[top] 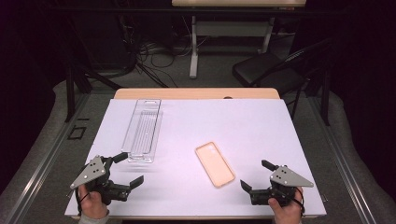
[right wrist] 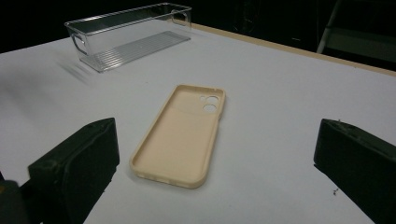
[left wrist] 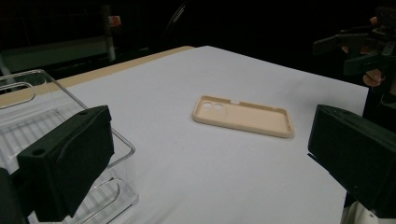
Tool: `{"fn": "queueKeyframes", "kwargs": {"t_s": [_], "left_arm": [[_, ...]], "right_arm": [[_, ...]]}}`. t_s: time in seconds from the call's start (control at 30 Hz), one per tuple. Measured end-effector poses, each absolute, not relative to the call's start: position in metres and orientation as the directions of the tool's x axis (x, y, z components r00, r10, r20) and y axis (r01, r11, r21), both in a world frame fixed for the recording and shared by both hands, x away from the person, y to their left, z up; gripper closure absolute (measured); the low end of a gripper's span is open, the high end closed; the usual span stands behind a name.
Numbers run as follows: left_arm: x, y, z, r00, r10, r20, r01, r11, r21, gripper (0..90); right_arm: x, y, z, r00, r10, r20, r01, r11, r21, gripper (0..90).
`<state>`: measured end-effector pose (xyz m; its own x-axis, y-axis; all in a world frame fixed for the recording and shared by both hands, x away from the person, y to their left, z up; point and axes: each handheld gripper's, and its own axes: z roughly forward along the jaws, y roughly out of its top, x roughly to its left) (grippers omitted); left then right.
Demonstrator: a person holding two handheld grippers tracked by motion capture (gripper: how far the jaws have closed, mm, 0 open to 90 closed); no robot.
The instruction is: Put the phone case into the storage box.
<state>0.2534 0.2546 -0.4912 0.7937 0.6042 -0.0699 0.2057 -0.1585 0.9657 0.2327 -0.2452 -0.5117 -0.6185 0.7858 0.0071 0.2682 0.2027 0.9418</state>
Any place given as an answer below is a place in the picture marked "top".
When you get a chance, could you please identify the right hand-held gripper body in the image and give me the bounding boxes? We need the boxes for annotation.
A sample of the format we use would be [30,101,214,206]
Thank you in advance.
[249,165,315,207]

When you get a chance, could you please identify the white-legged desk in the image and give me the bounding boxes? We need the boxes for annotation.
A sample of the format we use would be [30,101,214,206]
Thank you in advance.
[171,0,308,79]

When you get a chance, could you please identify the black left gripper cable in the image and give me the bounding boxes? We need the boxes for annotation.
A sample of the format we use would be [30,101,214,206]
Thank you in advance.
[74,186,92,217]

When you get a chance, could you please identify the person's right hand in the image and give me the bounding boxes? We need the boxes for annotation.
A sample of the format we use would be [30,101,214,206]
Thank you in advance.
[267,189,304,224]

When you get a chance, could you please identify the metal floor rail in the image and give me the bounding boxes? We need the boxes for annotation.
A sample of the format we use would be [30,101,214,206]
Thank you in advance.
[5,92,92,224]
[306,96,378,224]

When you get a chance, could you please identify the beige phone case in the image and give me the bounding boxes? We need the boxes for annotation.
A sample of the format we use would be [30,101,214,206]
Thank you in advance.
[194,141,236,189]

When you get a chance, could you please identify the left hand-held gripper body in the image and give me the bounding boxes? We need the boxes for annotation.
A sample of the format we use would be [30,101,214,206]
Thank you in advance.
[69,154,132,206]

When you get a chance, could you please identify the black folding chair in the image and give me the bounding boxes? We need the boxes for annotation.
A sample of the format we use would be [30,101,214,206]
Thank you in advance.
[232,36,332,121]

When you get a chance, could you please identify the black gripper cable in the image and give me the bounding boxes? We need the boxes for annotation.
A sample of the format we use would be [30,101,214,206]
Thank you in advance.
[74,186,92,217]
[288,186,306,217]

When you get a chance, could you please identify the black metal stand frame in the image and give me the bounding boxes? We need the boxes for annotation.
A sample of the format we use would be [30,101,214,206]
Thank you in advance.
[64,60,123,123]

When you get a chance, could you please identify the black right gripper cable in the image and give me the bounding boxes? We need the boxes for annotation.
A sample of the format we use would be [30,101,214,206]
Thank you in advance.
[288,186,306,217]

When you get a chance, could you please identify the person's left hand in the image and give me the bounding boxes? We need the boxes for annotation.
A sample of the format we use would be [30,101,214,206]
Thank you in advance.
[78,184,110,220]

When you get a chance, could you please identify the tangle of floor cables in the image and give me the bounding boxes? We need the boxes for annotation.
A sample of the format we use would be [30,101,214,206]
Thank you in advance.
[122,15,213,89]

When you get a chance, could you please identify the white table cover sheet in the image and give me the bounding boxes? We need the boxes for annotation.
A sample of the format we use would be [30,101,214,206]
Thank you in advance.
[64,98,327,217]

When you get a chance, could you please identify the clear plastic packaging tray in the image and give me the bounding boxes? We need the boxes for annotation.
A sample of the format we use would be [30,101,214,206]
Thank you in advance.
[120,98,163,164]

